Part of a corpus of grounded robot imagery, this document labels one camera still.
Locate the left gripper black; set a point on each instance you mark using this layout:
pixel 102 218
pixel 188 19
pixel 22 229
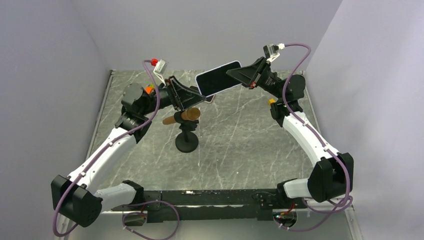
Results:
pixel 181 96

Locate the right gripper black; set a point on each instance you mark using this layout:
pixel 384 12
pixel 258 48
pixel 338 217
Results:
pixel 252 75

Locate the phone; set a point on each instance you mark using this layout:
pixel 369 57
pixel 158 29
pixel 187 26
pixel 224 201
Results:
pixel 217 80
pixel 209 99

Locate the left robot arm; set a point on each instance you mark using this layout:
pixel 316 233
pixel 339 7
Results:
pixel 77 196

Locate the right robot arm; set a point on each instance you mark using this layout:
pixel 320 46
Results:
pixel 332 173

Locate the gold microphone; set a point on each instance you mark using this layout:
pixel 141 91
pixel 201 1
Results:
pixel 190 114

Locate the small yellow cube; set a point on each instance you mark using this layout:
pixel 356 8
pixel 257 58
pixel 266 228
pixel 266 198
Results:
pixel 271 101

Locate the orange blue toy car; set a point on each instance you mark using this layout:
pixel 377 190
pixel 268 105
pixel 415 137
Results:
pixel 149 89

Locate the black microphone stand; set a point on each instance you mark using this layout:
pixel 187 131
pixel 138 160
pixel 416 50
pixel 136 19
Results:
pixel 187 141

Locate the black base beam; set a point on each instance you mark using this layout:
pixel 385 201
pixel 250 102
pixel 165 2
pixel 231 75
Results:
pixel 225 204

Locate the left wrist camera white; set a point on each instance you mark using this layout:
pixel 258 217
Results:
pixel 159 68

